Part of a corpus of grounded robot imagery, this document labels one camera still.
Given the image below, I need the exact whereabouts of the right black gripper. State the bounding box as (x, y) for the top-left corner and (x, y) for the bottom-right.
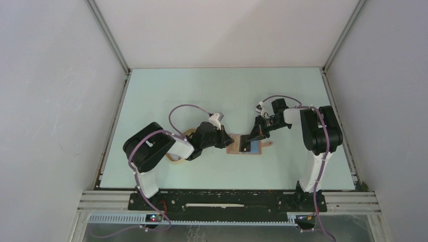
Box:
(246, 114), (290, 142)

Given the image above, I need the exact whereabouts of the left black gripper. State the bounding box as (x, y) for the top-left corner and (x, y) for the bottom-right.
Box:
(201, 125), (234, 149)

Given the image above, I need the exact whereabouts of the black VIP credit card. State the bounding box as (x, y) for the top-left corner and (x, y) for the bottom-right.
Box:
(238, 135), (251, 153)

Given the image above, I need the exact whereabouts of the yellow oval tray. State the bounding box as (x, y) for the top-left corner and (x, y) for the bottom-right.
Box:
(166, 128), (196, 164)

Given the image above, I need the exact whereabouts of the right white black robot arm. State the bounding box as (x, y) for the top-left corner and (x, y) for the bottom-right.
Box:
(241, 95), (343, 211)

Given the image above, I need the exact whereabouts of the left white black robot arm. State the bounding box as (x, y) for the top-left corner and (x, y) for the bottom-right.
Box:
(123, 122), (234, 210)

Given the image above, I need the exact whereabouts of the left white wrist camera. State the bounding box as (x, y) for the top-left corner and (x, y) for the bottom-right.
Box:
(208, 112), (224, 130)

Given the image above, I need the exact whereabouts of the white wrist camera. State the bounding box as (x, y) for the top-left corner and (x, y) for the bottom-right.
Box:
(208, 112), (224, 130)
(255, 101), (269, 118)

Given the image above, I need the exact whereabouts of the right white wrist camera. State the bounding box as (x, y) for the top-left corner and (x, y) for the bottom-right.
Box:
(255, 101), (269, 118)

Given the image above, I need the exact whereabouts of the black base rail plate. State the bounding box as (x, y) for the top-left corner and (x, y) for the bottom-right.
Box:
(128, 189), (328, 222)

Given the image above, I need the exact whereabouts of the aluminium frame rail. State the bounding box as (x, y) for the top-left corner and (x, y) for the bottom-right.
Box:
(78, 190), (381, 226)

